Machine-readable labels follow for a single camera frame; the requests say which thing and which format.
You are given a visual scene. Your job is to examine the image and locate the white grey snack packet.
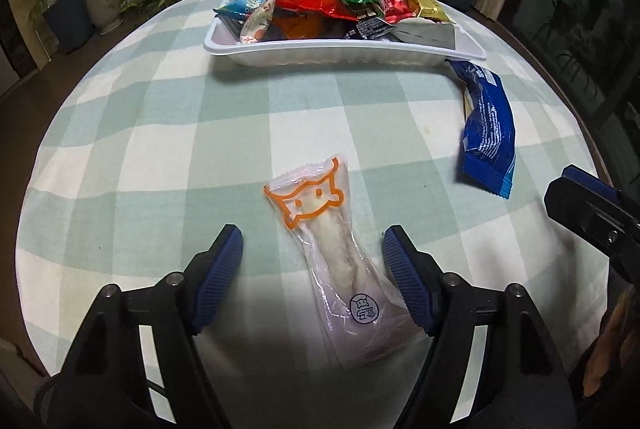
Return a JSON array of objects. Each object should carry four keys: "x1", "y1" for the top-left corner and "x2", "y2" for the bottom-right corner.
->
[{"x1": 395, "y1": 20, "x2": 457, "y2": 49}]

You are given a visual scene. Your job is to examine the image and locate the gold snack packet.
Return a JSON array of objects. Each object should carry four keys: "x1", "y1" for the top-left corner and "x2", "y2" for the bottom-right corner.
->
[{"x1": 400, "y1": 0, "x2": 452, "y2": 24}]

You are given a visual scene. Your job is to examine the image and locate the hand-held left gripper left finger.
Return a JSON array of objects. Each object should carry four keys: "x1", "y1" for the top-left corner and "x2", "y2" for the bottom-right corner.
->
[{"x1": 47, "y1": 223, "x2": 245, "y2": 429}]

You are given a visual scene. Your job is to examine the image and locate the orange snack packet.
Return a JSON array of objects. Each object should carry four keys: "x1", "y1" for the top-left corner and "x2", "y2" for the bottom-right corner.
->
[{"x1": 272, "y1": 10, "x2": 327, "y2": 41}]

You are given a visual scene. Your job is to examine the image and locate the small red shiny snack packet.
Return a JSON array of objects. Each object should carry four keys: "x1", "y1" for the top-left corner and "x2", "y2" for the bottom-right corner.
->
[{"x1": 375, "y1": 0, "x2": 422, "y2": 23}]

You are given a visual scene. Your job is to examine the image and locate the white plastic tray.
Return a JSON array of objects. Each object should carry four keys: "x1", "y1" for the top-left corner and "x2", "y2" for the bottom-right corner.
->
[{"x1": 204, "y1": 0, "x2": 488, "y2": 69}]

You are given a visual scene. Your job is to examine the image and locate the white red floral snack packet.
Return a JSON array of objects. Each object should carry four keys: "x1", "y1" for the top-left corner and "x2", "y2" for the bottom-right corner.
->
[{"x1": 240, "y1": 0, "x2": 279, "y2": 45}]

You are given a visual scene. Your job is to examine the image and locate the potted plant small white pot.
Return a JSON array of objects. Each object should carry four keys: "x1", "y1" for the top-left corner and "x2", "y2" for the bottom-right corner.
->
[{"x1": 84, "y1": 0, "x2": 124, "y2": 36}]

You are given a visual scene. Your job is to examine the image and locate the panda print blue snack packet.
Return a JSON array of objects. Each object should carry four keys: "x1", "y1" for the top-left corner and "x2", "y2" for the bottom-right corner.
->
[{"x1": 212, "y1": 0, "x2": 279, "y2": 18}]

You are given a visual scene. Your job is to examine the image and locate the clear sausage packet orange print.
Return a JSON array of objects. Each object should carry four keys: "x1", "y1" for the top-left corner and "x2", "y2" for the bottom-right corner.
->
[{"x1": 263, "y1": 153, "x2": 427, "y2": 370}]

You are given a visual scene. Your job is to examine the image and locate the green white checkered tablecloth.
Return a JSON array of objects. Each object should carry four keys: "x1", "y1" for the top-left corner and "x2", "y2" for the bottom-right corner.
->
[{"x1": 15, "y1": 0, "x2": 615, "y2": 429}]

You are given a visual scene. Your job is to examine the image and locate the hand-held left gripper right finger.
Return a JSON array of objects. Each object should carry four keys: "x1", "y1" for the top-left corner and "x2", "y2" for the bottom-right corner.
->
[{"x1": 382, "y1": 224, "x2": 576, "y2": 429}]

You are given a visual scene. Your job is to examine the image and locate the person's right hand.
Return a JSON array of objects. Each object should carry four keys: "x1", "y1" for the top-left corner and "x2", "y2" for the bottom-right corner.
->
[{"x1": 582, "y1": 284, "x2": 640, "y2": 402}]

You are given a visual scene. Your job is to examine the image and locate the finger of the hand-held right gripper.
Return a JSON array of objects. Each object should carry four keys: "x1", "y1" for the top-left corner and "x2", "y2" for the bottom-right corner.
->
[{"x1": 545, "y1": 164, "x2": 640, "y2": 282}]

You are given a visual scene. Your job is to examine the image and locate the dark patterned snack packet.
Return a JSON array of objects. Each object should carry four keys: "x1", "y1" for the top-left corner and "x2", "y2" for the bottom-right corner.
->
[{"x1": 356, "y1": 16, "x2": 396, "y2": 40}]

